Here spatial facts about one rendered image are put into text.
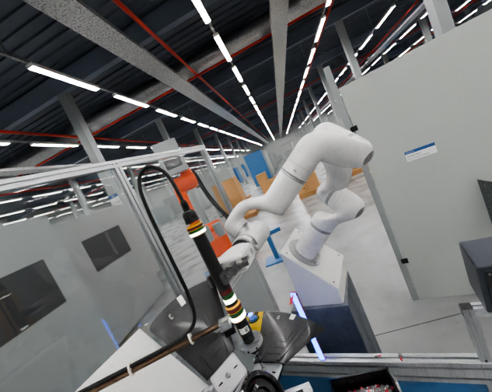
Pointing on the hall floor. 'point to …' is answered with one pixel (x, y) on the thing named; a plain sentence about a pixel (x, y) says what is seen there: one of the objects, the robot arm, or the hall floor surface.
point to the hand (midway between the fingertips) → (219, 277)
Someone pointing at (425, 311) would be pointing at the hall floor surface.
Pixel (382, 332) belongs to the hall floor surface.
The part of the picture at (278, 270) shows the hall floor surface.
